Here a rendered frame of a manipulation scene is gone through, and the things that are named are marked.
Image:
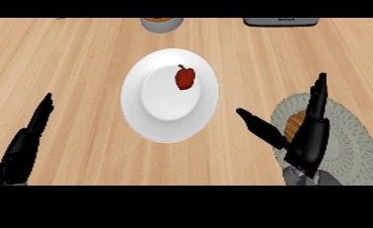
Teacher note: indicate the white round plate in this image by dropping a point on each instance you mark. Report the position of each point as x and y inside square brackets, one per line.
[170, 95]

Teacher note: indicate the orange bell pepper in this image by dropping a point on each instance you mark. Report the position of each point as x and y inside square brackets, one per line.
[294, 125]

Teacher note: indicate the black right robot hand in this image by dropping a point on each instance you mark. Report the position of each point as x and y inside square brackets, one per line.
[309, 139]

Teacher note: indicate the dark grey appliance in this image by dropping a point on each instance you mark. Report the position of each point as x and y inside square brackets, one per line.
[282, 21]

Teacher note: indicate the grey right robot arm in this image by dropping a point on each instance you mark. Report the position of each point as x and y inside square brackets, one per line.
[310, 177]

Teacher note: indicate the grey-green round woven placemat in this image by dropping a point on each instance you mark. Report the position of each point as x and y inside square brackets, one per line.
[347, 139]

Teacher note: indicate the grey pot with orange contents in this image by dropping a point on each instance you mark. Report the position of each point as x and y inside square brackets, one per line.
[161, 24]

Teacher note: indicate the red bell pepper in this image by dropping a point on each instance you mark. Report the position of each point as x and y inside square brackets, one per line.
[185, 78]

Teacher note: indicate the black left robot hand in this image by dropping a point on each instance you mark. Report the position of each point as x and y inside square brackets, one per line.
[23, 146]

